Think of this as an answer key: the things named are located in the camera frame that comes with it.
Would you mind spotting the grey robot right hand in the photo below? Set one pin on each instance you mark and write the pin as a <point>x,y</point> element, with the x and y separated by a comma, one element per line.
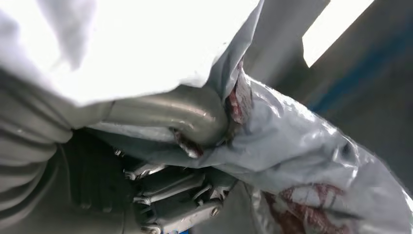
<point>180,113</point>

